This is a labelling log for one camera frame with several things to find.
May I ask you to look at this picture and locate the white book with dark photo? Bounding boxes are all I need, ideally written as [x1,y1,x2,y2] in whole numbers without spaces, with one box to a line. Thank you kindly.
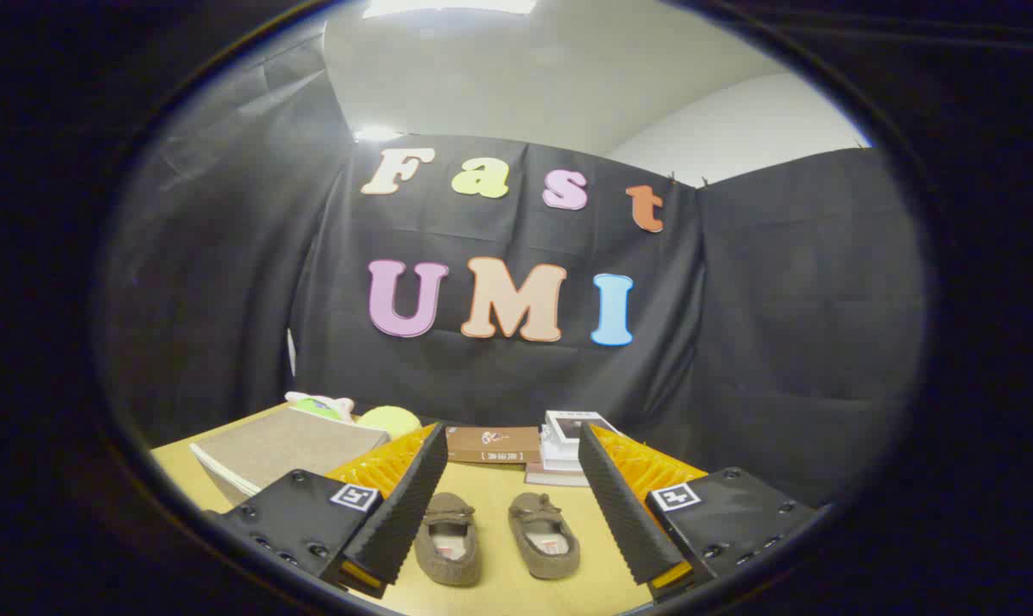
[543,410,624,446]

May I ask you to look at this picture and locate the pale pink book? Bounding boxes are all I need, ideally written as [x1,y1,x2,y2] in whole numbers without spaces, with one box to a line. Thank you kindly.
[525,462,590,489]

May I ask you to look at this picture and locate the plain white book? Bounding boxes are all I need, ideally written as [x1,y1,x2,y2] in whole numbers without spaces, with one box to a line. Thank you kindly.
[539,436,582,471]

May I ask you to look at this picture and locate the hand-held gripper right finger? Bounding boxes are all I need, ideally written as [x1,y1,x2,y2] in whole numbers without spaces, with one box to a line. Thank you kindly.
[578,422,825,604]

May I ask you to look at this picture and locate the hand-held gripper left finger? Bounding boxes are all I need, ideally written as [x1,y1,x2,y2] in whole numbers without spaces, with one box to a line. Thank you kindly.
[201,421,450,600]

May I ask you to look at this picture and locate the brown book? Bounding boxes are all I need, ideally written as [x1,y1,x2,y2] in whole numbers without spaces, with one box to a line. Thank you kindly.
[445,425,543,465]

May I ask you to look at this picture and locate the black backdrop cloth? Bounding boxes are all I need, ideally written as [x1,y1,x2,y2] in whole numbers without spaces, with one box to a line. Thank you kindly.
[97,17,928,514]

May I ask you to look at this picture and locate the brown fuzzy shoe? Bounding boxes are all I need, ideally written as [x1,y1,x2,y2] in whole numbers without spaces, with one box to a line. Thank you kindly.
[508,492,581,581]
[414,492,483,588]

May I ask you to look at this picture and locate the yellow round plush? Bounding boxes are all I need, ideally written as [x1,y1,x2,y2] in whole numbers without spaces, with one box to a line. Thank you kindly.
[355,406,423,439]

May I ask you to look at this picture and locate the pink and green plush toy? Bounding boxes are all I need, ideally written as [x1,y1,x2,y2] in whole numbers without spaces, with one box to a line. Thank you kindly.
[283,391,356,422]

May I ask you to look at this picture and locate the ceiling light panel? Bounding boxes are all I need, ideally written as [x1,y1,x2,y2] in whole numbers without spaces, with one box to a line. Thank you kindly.
[362,0,538,18]

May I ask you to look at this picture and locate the beige fabric storage box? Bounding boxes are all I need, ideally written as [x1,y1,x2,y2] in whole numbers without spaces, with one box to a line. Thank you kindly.
[189,406,391,507]

